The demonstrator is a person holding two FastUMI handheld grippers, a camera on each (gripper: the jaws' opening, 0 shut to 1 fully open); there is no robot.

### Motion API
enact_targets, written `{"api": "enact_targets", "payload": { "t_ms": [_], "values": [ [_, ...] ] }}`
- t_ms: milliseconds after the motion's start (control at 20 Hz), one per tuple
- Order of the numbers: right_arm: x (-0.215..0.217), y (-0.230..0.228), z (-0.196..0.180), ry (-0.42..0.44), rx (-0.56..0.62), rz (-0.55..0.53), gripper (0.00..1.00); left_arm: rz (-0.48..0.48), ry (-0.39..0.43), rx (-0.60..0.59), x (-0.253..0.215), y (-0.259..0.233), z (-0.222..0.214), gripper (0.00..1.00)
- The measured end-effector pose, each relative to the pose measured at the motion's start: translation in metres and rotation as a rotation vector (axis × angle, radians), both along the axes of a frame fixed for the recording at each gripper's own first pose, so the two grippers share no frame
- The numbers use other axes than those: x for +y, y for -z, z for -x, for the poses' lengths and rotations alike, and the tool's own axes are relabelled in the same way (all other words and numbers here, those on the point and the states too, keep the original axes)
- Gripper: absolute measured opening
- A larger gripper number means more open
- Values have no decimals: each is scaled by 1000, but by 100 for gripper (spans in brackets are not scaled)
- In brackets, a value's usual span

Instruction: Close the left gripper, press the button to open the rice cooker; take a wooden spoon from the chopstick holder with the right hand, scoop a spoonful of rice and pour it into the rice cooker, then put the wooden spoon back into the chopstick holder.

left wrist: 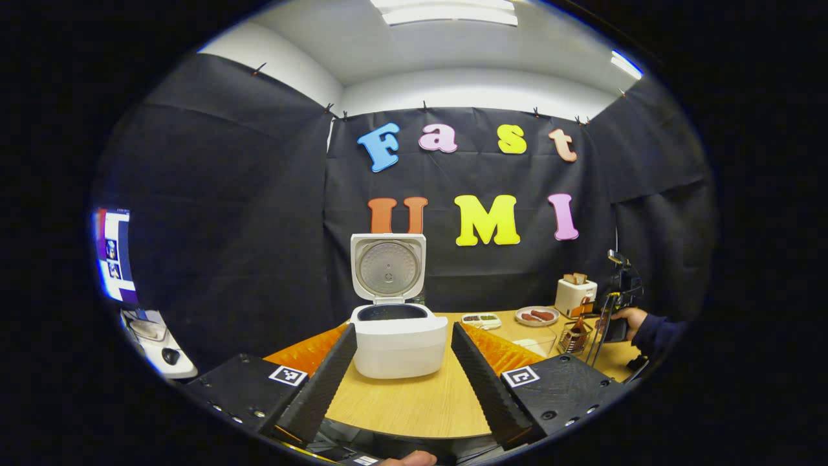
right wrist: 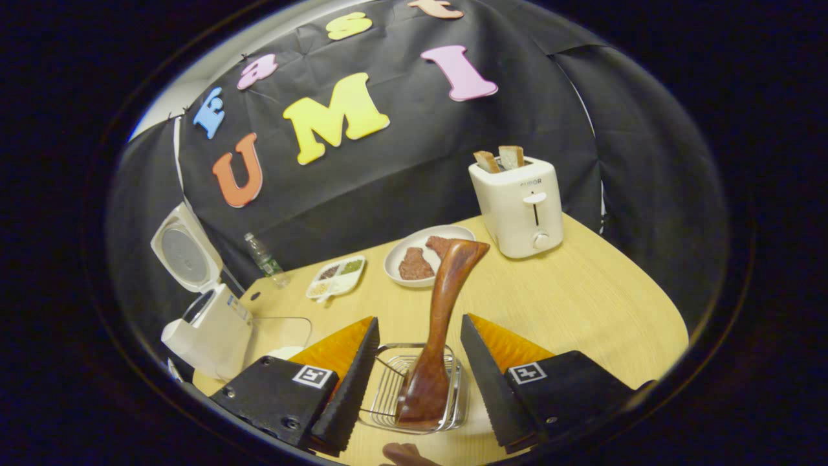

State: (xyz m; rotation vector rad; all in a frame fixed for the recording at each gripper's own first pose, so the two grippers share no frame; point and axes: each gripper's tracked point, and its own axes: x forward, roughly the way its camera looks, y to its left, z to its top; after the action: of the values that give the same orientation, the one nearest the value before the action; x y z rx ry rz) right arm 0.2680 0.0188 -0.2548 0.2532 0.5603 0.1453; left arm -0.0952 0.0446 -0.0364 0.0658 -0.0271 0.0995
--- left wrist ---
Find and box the white rice cooker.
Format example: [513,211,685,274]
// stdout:
[350,233,450,380]

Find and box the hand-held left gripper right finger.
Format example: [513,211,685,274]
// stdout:
[450,322,627,451]

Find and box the computer monitor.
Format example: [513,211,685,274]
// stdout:
[96,208,138,305]

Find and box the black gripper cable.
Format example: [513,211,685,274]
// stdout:
[585,294,625,370]

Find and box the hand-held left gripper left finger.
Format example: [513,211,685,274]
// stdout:
[186,324,358,446]

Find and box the white toaster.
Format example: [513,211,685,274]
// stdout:
[555,277,598,318]

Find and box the large ceiling light panel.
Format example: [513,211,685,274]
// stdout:
[372,0,518,27]

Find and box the pale flat object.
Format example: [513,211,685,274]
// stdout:
[129,317,168,342]

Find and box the wire chopstick holder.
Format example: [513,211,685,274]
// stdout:
[560,320,593,355]

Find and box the white side desk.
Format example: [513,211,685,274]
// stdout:
[120,307,198,379]

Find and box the clear plastic container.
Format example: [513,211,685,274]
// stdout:
[511,327,558,358]

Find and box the white round plate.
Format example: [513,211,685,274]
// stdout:
[515,306,560,327]

